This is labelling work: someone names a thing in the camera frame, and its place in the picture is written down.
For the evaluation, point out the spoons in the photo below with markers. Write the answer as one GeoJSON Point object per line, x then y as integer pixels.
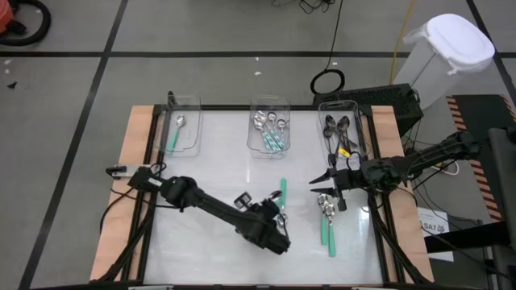
{"type": "Point", "coordinates": [260, 117]}

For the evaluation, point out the plywood base board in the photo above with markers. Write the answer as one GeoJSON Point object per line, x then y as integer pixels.
{"type": "Point", "coordinates": [137, 129]}

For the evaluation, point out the yellow tag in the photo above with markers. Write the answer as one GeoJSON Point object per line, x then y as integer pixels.
{"type": "Point", "coordinates": [344, 152]}

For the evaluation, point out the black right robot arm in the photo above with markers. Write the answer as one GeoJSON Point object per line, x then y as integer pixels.
{"type": "Point", "coordinates": [423, 155]}

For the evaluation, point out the white paper sign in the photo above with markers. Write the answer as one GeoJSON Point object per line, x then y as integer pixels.
{"type": "Point", "coordinates": [433, 217]}

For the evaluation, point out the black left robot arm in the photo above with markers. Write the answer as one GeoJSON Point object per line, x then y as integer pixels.
{"type": "Point", "coordinates": [209, 205]}

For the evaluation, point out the striped black floor ramp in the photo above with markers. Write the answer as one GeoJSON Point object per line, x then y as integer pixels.
{"type": "Point", "coordinates": [479, 117]}

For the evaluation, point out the white trash bin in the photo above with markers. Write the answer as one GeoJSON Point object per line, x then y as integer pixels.
{"type": "Point", "coordinates": [455, 40]}

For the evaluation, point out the black computer case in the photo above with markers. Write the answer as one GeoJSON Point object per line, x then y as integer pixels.
{"type": "Point", "coordinates": [371, 98]}

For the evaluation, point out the clear plastic bin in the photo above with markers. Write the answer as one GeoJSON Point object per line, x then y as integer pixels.
{"type": "Point", "coordinates": [258, 141]}
{"type": "Point", "coordinates": [322, 153]}
{"type": "Point", "coordinates": [189, 133]}

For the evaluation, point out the black metal bar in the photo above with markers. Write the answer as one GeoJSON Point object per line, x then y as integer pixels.
{"type": "Point", "coordinates": [467, 237]}

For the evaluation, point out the black metal spoon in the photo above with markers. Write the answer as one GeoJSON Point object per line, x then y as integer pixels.
{"type": "Point", "coordinates": [344, 121]}
{"type": "Point", "coordinates": [327, 133]}
{"type": "Point", "coordinates": [329, 120]}
{"type": "Point", "coordinates": [342, 135]}

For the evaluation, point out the black table frame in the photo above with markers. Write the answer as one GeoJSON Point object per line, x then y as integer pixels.
{"type": "Point", "coordinates": [225, 107]}

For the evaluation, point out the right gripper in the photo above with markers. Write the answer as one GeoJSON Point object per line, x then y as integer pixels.
{"type": "Point", "coordinates": [350, 179]}

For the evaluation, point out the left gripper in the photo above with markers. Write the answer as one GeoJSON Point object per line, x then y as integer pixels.
{"type": "Point", "coordinates": [264, 211]}

